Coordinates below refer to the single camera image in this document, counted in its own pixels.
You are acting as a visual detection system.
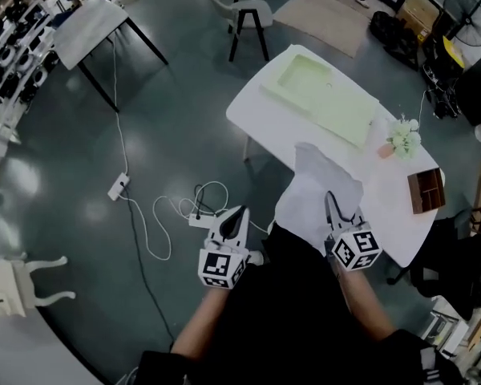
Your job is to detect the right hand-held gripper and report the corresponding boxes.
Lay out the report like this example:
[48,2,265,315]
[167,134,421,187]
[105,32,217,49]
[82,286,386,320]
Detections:
[324,190,382,273]

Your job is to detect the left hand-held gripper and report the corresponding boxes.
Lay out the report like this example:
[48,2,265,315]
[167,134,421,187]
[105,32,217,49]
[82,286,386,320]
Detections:
[198,205,251,292]

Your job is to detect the white cloth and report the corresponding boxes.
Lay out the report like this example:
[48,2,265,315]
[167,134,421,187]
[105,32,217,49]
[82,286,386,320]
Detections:
[273,141,365,253]

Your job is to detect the pale green sink tray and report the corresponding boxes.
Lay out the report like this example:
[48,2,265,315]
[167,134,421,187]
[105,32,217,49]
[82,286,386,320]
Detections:
[257,53,380,150]

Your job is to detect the person's left forearm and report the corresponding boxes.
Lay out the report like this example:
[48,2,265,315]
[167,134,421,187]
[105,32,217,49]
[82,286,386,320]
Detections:
[170,285,241,363]

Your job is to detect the person's right forearm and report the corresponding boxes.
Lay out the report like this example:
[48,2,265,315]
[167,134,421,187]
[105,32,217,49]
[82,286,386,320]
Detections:
[336,269,398,342]

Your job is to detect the white power strip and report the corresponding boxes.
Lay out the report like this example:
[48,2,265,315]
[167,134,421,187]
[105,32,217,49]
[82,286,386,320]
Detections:
[107,172,131,201]
[188,213,217,229]

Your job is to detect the brown wooden desk organizer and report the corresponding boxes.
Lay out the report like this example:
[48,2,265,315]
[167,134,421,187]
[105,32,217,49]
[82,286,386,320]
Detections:
[406,167,447,215]

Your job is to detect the white flowers in pink vase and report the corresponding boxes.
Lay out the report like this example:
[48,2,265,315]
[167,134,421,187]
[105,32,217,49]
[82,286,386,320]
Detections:
[378,118,422,162]

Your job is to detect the person's black clothing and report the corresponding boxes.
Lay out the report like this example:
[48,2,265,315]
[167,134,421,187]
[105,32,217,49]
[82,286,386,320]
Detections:
[135,221,466,385]

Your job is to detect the black office chair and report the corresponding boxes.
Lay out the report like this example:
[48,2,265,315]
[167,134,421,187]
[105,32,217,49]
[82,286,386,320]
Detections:
[386,214,481,322]

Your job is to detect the black printed bag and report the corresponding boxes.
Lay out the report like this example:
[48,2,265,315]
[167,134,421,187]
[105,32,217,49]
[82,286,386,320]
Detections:
[421,60,462,120]

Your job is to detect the pile of black bags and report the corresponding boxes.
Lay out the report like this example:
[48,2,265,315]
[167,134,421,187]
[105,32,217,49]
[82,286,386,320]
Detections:
[369,10,422,71]

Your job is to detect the yellow lidded bin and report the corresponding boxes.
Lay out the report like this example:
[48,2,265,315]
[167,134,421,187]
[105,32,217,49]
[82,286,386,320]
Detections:
[440,36,466,70]

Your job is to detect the beige rug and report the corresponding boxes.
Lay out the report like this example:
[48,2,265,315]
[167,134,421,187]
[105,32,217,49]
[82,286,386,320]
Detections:
[272,0,372,59]

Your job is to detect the white curved-leg furniture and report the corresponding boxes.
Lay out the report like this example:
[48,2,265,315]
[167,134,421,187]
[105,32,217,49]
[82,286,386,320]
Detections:
[0,253,77,318]

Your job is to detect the white chair with black legs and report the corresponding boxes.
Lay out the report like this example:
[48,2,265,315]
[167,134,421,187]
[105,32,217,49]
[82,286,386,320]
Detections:
[201,0,274,63]

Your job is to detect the cardboard box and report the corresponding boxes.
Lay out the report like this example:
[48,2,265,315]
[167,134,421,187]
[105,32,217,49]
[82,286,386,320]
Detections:
[396,0,444,35]

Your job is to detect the black standing fan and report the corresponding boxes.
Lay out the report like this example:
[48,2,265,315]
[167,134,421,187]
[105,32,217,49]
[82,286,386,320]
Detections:
[442,0,481,48]

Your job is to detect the grey table with black legs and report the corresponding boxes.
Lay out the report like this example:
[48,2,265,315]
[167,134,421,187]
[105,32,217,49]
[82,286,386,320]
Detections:
[51,0,170,114]

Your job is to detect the shelf of black equipment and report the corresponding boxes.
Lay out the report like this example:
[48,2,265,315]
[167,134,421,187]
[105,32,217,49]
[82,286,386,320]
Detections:
[0,0,61,132]

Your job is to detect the looped white cable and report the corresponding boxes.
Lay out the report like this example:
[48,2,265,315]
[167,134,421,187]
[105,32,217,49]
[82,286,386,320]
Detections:
[122,180,230,261]

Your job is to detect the black floor cable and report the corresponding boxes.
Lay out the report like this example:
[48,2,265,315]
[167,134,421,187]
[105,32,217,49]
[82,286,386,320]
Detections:
[122,190,176,342]

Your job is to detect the long white power cable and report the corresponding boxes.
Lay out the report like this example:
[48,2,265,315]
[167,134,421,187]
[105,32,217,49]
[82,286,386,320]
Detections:
[111,34,130,175]

